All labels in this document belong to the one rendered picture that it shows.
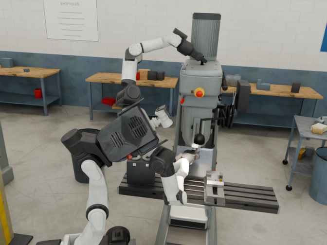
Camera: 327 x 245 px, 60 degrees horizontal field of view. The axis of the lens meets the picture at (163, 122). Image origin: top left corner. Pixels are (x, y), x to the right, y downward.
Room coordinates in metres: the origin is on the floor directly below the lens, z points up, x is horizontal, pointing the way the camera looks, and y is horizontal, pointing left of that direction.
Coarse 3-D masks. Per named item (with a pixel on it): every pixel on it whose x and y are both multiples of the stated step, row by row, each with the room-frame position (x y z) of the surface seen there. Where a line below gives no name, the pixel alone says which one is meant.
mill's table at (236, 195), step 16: (160, 176) 1.99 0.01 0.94; (128, 192) 1.83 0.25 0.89; (144, 192) 1.82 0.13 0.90; (160, 192) 1.80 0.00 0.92; (192, 192) 1.79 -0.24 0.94; (224, 192) 1.81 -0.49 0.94; (240, 192) 1.82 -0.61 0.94; (256, 192) 1.83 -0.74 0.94; (272, 192) 1.84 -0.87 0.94; (240, 208) 1.72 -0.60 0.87; (256, 208) 1.70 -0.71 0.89; (272, 208) 1.70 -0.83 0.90
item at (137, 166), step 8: (128, 160) 1.91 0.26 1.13; (136, 160) 1.91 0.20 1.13; (144, 160) 1.91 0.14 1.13; (128, 168) 1.89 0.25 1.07; (136, 168) 1.89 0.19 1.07; (144, 168) 1.89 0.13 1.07; (128, 176) 1.89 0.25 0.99; (136, 176) 1.89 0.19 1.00; (144, 176) 1.89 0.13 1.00; (152, 176) 1.89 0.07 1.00
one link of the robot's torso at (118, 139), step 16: (128, 112) 1.40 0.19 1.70; (144, 112) 1.55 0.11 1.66; (112, 128) 1.39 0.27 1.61; (128, 128) 1.37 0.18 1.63; (144, 128) 1.64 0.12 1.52; (112, 144) 1.37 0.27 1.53; (128, 144) 1.34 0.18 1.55; (144, 144) 1.32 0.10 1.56; (160, 144) 1.40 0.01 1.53; (112, 160) 1.34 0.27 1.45
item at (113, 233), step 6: (108, 234) 1.71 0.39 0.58; (114, 234) 1.68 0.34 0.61; (120, 234) 1.67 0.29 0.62; (126, 234) 1.71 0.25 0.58; (48, 240) 1.46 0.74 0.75; (54, 240) 1.46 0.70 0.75; (60, 240) 1.48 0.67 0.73; (102, 240) 1.66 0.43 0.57; (108, 240) 1.65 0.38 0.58; (114, 240) 1.62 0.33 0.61; (120, 240) 1.63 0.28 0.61; (126, 240) 1.65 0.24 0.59
